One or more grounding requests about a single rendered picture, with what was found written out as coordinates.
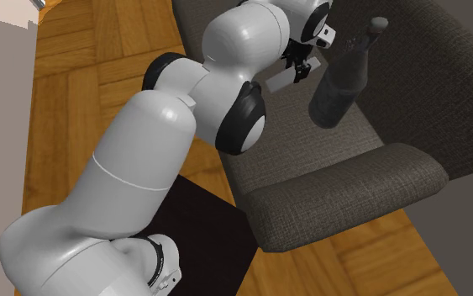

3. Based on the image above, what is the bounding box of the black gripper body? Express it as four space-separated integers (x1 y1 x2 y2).
286 38 315 67

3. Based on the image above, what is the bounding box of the dark grey glass bottle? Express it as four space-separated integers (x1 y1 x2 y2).
307 16 390 130

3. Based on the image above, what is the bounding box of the grey-brown fabric sofa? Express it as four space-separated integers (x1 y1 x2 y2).
171 0 473 253

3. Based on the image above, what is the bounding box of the black robot stand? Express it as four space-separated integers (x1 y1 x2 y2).
134 173 260 296

